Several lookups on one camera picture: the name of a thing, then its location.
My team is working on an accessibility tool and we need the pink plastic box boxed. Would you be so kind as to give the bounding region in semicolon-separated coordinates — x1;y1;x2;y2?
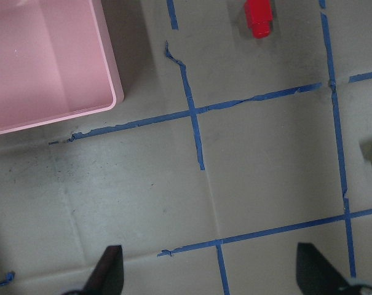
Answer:
0;1;124;135

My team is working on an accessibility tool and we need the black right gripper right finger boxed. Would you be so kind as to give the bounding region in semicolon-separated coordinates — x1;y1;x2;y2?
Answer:
296;243;358;295

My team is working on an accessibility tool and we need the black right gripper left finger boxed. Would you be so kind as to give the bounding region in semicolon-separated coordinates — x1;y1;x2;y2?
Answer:
82;245;124;295

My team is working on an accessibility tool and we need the red toy block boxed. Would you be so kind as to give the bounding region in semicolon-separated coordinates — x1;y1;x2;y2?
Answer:
243;0;273;39

